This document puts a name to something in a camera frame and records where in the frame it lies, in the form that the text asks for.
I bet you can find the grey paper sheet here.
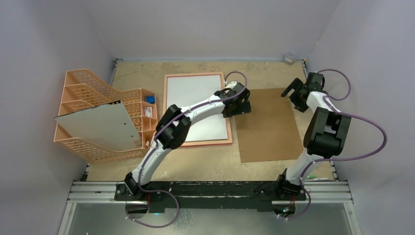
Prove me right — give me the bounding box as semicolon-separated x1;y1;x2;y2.
54;100;142;151

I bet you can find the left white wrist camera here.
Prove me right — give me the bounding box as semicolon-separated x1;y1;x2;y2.
225;80;238;89

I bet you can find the aluminium table frame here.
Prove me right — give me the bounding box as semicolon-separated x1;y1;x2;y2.
58;58;361;235

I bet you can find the small red white box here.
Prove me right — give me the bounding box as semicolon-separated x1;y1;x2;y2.
143;107;154;118

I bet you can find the small clear jar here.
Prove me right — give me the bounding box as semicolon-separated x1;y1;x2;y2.
284;52;296;65

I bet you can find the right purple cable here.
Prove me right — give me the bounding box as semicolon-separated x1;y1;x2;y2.
276;69;388;221

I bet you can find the black mounting rail base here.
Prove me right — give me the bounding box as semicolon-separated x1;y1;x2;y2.
115;181;306;213

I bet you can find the beach landscape photo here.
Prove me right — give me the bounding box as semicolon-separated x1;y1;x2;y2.
166;74;230;142

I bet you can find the pink wooden photo frame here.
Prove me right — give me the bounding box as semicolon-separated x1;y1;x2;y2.
162;71;233;148

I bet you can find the blue stapler in organizer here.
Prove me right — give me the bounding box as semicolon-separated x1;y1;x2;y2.
145;95;156;104

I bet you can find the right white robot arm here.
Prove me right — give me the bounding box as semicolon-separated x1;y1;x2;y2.
275;72;351;199

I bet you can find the orange plastic desk organizer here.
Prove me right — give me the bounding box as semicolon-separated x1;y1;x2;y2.
54;69;158;164

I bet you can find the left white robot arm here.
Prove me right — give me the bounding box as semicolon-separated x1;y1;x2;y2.
124;83;251;200

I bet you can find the brown cardboard backing board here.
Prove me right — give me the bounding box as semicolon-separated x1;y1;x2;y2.
235;88;303;163

